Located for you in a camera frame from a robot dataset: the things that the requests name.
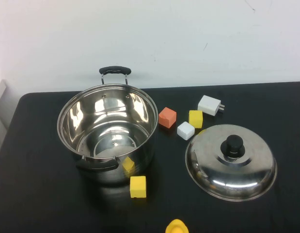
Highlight orange cube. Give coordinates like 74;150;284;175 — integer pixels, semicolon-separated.
158;107;177;128

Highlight yellow cube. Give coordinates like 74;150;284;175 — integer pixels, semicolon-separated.
188;110;204;129
129;175;147;199

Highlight stainless steel pot black handles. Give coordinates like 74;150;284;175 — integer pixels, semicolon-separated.
57;66;159;186

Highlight yellow rubber toy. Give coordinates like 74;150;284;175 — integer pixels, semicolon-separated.
165;219;189;233

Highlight stainless steel lid black knob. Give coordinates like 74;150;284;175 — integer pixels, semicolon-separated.
185;124;278;201

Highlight white charger plug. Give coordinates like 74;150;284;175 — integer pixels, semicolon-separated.
197;95;225;117

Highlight white cube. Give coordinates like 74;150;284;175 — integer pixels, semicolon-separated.
176;121;196;141

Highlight black table mat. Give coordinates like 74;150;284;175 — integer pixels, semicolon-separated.
0;81;300;233

